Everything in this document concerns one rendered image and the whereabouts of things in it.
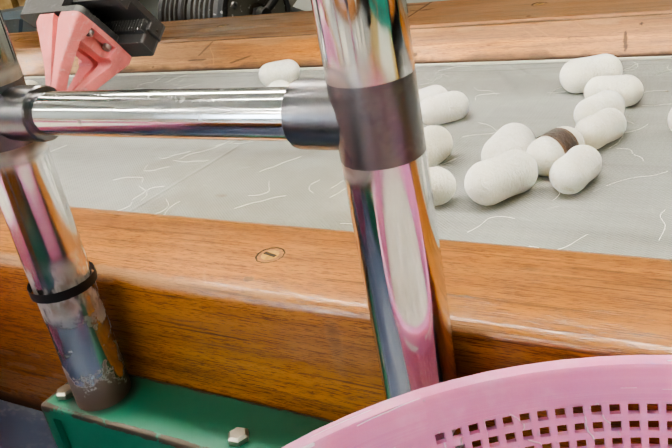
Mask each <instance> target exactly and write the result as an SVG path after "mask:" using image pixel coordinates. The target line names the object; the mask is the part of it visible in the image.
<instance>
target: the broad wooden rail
mask: <svg viewBox="0 0 672 448"><path fill-rule="evenodd" d="M407 10H408V17H409V24H410V32H411V39H412V46H413V54H414V61H415V64H431V63H461V62H492V61H523V60H554V59H576V58H583V57H590V56H595V55H599V54H611V55H614V56H615V57H647V56H672V0H445V1H432V2H419V3H407ZM161 23H162V24H163V25H164V26H165V30H164V33H163V35H162V38H161V41H160V42H158V45H157V48H156V51H155V53H154V55H153V56H142V57H132V58H131V61H130V64H129V65H128V66H127V67H125V68H124V69H123V70H121V71H120V72H119V73H118V74H122V73H153V72H184V71H214V70H245V69H260V68H261V67H262V66H263V65H264V64H266V63H270V62H275V61H280V60H286V59H290V60H293V61H295V62H296V63H297V64H298V65H299V67H300V68H307V67H323V64H322V59H321V53H320V48H319V43H318V37H317V32H316V27H315V21H314V16H313V11H299V12H286V13H272V14H259V15H246V16H232V17H219V18H206V19H192V20H179V21H166V22H161ZM9 36H10V39H11V42H12V45H13V48H14V50H15V53H16V56H17V59H18V62H19V65H20V67H21V70H22V73H23V76H24V77H29V76H45V68H44V62H43V57H42V51H41V46H40V40H39V35H38V31H32V32H19V33H9Z"/></svg>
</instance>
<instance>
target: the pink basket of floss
mask: <svg viewBox="0 0 672 448"><path fill-rule="evenodd" d="M609 404H619V406H620V411H610V409H609ZM628 404H638V407H639V410H628ZM647 404H658V410H647ZM666 404H672V355H622V356H599V357H587V358H576V359H564V360H556V361H548V362H541V363H533V364H526V365H520V366H514V367H509V368H503V369H498V370H492V371H487V372H483V373H478V374H474V375H470V376H465V377H461V378H457V379H452V380H449V381H445V382H442V383H438V384H435V385H431V386H428V387H424V388H421V389H417V390H414V391H411V392H408V393H406V394H403V395H400V396H397V397H394V398H391V399H388V400H385V401H382V402H380V403H377V404H375V405H372V406H370V407H367V408H364V409H362V410H359V411H357V412H354V413H352V414H349V415H347V416H345V417H343V418H341V419H338V420H336V421H334V422H332V423H330V424H327V425H325V426H323V427H321V428H319V429H316V430H314V431H312V432H310V433H309V434H307V435H305V436H303V437H301V438H299V439H297V440H295V441H293V442H291V443H289V444H287V445H286V446H284V447H282V448H455V446H458V445H462V444H464V448H473V446H472V442H473V441H477V440H480V441H481V446H478V447H474V448H525V447H529V446H534V448H542V444H549V443H551V447H552V448H560V445H559V442H566V441H568V443H569V447H566V448H672V444H668V438H672V428H669V427H667V421H672V411H666ZM592 405H601V412H591V406H592ZM579 406H582V408H583V413H574V414H573V407H579ZM560 408H564V411H565V414H564V415H555V409H560ZM544 410H546V411H547V417H540V418H538V416H537V411H544ZM524 413H529V418H530V419H527V420H521V421H520V415H519V414H524ZM508 416H511V417H512V422H510V423H505V424H503V420H502V418H503V417H508ZM493 419H494V422H495V426H491V427H486V424H485V421H489V420H493ZM611 421H621V427H615V428H611ZM629 421H639V423H640V427H630V426H629ZM648 421H658V424H659V427H648ZM592 422H602V424H603V428H595V429H593V423H592ZM476 423H477V426H478V430H474V431H470V432H469V427H468V425H472V424H476ZM578 423H584V426H585V429H581V430H575V424H578ZM559 425H566V427H567V431H561V432H558V430H557V426H559ZM543 427H549V433H545V434H540V429H539V428H543ZM457 428H460V430H461V434H458V435H455V436H453V435H452V431H451V430H453V429H457ZM530 429H531V431H532V436H526V437H523V433H522V431H524V430H530ZM513 432H514V435H515V438H514V439H509V440H506V436H505V434H508V433H513ZM440 433H443V434H444V439H441V440H438V441H436V439H435V435H436V434H440ZM494 436H497V438H498V442H495V443H490V444H489V439H488V438H489V437H494ZM634 437H640V439H641V444H631V439H630V438H634ZM649 437H650V438H659V444H649ZM602 438H604V445H595V441H594V439H602ZM612 438H622V444H613V442H612ZM577 440H586V445H587V446H577Z"/></svg>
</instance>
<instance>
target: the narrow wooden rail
mask: <svg viewBox="0 0 672 448"><path fill-rule="evenodd" d="M69 207H70V210H71V213H72V215H73V218H74V221H75V224H76V227H77V230H78V233H79V235H80V238H81V241H82V244H83V247H84V250H85V253H86V255H87V258H88V261H90V262H92V263H93V264H94V265H95V268H96V271H97V280H96V284H97V287H98V290H99V292H100V295H101V298H102V301H103V304H104V307H105V309H106V312H107V315H108V318H109V321H110V324H111V327H112V329H113V332H114V335H115V338H116V341H117V344H118V346H119V349H120V352H121V355H122V358H123V361H124V364H125V366H126V369H127V372H128V374H131V375H136V376H140V377H145V378H149V379H153V380H158V381H162V382H166V383H171V384H175V385H179V386H184V387H188V388H193V389H197V390H201V391H206V392H210V393H214V394H219V395H223V396H228V397H232V398H236V399H241V400H245V401H249V402H254V403H258V404H262V405H267V406H271V407H276V408H280V409H284V410H289V411H293V412H297V413H302V414H306V415H311V416H315V417H319V418H324V419H328V420H332V421H336V420H338V419H341V418H343V417H345V416H347V415H349V414H352V413H354V412H357V411H359V410H362V409H364V408H367V407H370V406H372V405H375V404H377V403H380V402H382V401H385V395H384V389H383V384H382V379H381V373H380V368H379V363H378V357H377V352H376V347H375V341H374V336H373V331H372V325H371V320H370V315H369V309H368V304H367V299H366V293H365V288H364V283H363V277H362V272H361V267H360V261H359V256H358V251H357V245H356V240H355V235H354V231H344V230H333V229H321V228H310V227H299V226H287V225H276V224H264V223H253V222H242V221H230V220H219V219H207V218H196V217H185V216H173V215H162V214H150V213H139V212H128V211H116V210H105V209H94V208H82V207H71V206H69ZM439 243H440V250H441V257H442V265H443V272H444V279H445V286H446V294H447V301H448V308H449V315H450V323H451V330H452V337H453V345H454V352H455V359H456V366H457V374H458V378H461V377H465V376H470V375H474V374H478V373H483V372H487V371H492V370H498V369H503V368H509V367H514V366H520V365H526V364H533V363H541V362H548V361H556V360H564V359H576V358H587V357H599V356H622V355H672V259H663V258H652V257H640V256H629V255H617V254H606V253H595V252H583V251H572V250H560V249H549V248H538V247H526V246H515V245H504V244H492V243H481V242H469V241H458V240H447V239H439ZM28 283H29V281H28V278H27V276H26V273H25V271H24V268H23V266H22V263H21V260H20V258H19V255H18V253H17V250H16V248H15V245H14V243H13V240H12V237H11V235H10V232H9V230H8V227H7V225H6V222H5V220H4V217H3V215H2V212H1V209H0V400H3V401H7V402H11V403H14V404H18V405H21V406H25V407H28V408H32V409H35V410H39V411H42V409H41V404H42V403H43V402H44V401H45V400H46V399H48V398H49V397H50V396H51V395H52V394H54V393H55V392H56V391H57V389H58V388H60V387H61V386H63V385H64V384H65V383H67V382H68V380H67V378H66V375H65V373H64V370H63V368H62V365H61V362H60V360H59V357H58V355H57V352H56V350H55V347H54V345H53V342H52V339H51V337H50V334H49V332H48V329H47V327H46V324H45V322H44V319H43V317H42V314H41V311H40V309H39V306H38V304H37V303H36V302H33V301H32V299H31V298H30V296H29V293H28V291H27V285H28ZM42 412H43V411H42Z"/></svg>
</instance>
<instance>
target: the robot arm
mask: <svg viewBox="0 0 672 448"><path fill-rule="evenodd" d="M139 1H140V0H26V1H25V3H24V7H23V9H22V12H21V14H20V17H21V18H22V19H23V20H24V21H26V22H27V23H28V24H30V25H31V26H32V27H34V28H36V29H38V35H39V40H40V46H41V51H42V57H43V62H44V68H45V83H46V85H48V86H51V87H54V88H55V89H56V90H57V91H74V90H97V89H98V88H99V87H101V86H102V85H103V84H105V83H106V82H107V81H109V80H110V79H111V78H112V77H114V76H115V75H116V74H118V73H119V72H120V71H121V70H123V69H124V68H125V67H127V66H128V65H129V64H130V61H131V58H132V57H142V56H153V55H154V53H155V51H156V48H157V45H158V42H160V41H161V38H162V35H163V33H164V30H165V26H164V25H163V24H162V23H161V22H160V21H159V20H158V19H157V18H156V17H155V16H154V15H153V14H152V13H151V12H150V11H148V10H147V9H146V8H145V7H144V6H143V5H142V4H141V3H140V2H139ZM75 56H76V57H77V58H78V59H79V61H78V64H79V68H78V70H77V72H76V74H75V76H74V78H73V80H72V82H71V84H70V85H69V87H68V89H67V85H68V79H69V75H70V71H71V68H72V65H73V62H74V59H75Z"/></svg>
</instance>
